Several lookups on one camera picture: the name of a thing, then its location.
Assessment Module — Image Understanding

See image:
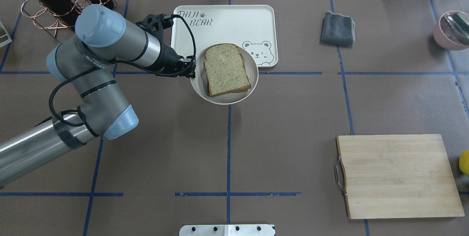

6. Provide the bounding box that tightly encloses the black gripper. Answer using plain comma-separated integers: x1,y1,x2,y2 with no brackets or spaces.
159,44,196,79

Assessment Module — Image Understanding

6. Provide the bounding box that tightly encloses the white round plate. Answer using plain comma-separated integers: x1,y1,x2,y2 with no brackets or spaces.
190,45,259,105

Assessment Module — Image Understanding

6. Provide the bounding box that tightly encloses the bread slice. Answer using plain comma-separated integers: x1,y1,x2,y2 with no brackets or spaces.
204,43,252,97

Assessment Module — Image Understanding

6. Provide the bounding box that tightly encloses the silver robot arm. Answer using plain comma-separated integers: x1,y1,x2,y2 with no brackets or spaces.
0,4,196,187

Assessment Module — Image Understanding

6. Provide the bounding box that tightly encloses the cream bear tray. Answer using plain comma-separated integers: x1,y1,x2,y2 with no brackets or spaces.
170,4,278,67

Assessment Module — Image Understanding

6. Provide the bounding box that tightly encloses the grey folded cloth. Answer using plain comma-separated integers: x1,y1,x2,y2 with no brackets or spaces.
320,11,355,46

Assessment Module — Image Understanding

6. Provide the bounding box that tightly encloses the wooden cutting board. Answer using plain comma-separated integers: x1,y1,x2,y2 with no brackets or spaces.
335,134,465,220

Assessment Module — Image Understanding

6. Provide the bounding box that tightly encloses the pink bowl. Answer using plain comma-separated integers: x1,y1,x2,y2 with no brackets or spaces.
433,11,469,51

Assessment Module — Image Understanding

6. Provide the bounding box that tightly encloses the metal scoop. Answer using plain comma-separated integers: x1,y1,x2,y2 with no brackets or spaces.
444,12,469,45

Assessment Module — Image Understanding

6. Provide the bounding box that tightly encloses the yellow lemon upper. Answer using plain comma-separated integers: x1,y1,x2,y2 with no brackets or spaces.
458,150,469,176

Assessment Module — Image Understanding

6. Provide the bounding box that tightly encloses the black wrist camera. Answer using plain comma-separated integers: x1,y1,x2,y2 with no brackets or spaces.
135,14,174,42

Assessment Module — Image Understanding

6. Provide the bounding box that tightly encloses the copper wire bottle rack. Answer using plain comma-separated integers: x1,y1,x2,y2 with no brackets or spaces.
21,0,117,38

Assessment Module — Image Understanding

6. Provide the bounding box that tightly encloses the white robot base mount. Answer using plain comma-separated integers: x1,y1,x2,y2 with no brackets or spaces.
179,224,276,236

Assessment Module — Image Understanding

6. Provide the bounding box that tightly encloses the white wire cup rack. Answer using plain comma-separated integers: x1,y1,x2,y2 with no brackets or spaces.
0,21,13,48

